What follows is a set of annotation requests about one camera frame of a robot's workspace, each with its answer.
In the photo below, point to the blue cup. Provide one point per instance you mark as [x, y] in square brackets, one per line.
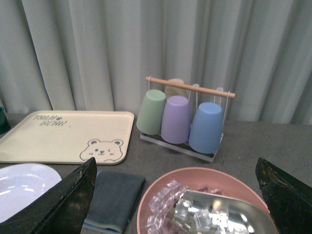
[206, 129]

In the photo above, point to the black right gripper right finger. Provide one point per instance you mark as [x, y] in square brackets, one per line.
[288, 199]

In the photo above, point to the pink bowl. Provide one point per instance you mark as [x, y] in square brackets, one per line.
[196, 178]

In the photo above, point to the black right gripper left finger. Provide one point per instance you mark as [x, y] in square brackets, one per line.
[61, 210]

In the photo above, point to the metal scoop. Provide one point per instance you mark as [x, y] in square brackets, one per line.
[228, 215]

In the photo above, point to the grey folded cloth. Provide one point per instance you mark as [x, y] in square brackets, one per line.
[115, 200]

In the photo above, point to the purple cup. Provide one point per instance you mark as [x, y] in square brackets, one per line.
[176, 120]

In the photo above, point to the clear ice cube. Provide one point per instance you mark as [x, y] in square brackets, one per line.
[156, 205]
[202, 220]
[182, 208]

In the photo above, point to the white plate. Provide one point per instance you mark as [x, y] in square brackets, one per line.
[22, 184]

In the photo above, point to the beige cup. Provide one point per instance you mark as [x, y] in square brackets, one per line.
[174, 91]

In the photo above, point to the cream bear tray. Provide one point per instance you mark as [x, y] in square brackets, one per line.
[68, 137]

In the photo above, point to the dark green mug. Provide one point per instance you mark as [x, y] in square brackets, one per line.
[4, 124]

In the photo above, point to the green cup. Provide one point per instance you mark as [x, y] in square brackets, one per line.
[150, 115]

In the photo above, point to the grey curtain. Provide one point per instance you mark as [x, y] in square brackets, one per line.
[95, 54]

